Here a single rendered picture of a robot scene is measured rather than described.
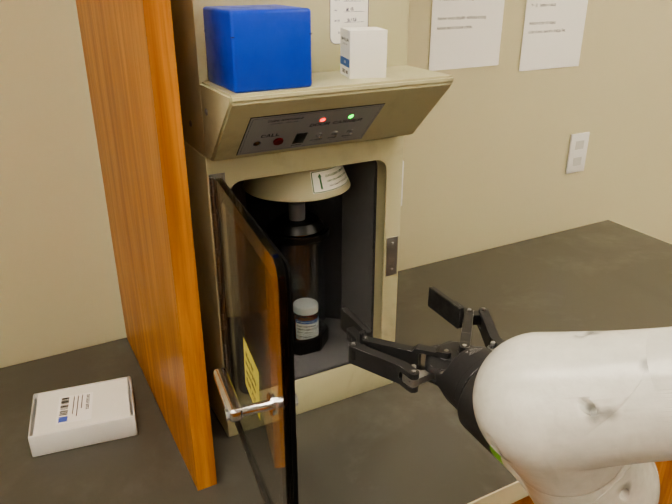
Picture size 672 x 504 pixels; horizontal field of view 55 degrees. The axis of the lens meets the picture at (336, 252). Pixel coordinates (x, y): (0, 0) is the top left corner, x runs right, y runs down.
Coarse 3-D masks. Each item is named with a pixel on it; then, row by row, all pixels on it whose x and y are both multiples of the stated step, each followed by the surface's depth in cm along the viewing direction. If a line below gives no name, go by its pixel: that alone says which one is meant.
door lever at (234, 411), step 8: (224, 368) 77; (216, 376) 75; (224, 376) 75; (216, 384) 75; (224, 384) 74; (224, 392) 72; (232, 392) 72; (224, 400) 71; (232, 400) 71; (264, 400) 71; (272, 400) 71; (232, 408) 70; (240, 408) 70; (248, 408) 70; (256, 408) 70; (264, 408) 71; (272, 408) 70; (232, 416) 69; (240, 416) 70
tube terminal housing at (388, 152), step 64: (192, 0) 79; (256, 0) 82; (320, 0) 86; (384, 0) 91; (192, 64) 83; (320, 64) 90; (192, 128) 89; (192, 192) 96; (384, 192) 106; (384, 256) 108; (384, 320) 113; (320, 384) 111; (384, 384) 118
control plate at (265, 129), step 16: (304, 112) 81; (320, 112) 82; (336, 112) 84; (352, 112) 85; (368, 112) 87; (256, 128) 80; (272, 128) 82; (288, 128) 83; (304, 128) 85; (320, 128) 86; (336, 128) 88; (352, 128) 89; (240, 144) 83; (272, 144) 86; (288, 144) 87; (304, 144) 89
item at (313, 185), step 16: (272, 176) 99; (288, 176) 98; (304, 176) 98; (320, 176) 99; (336, 176) 101; (256, 192) 100; (272, 192) 99; (288, 192) 98; (304, 192) 98; (320, 192) 99; (336, 192) 101
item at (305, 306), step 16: (288, 256) 107; (304, 256) 107; (320, 256) 109; (304, 272) 108; (320, 272) 110; (304, 288) 109; (320, 288) 111; (304, 304) 110; (320, 304) 113; (304, 320) 112; (320, 320) 114; (304, 336) 113
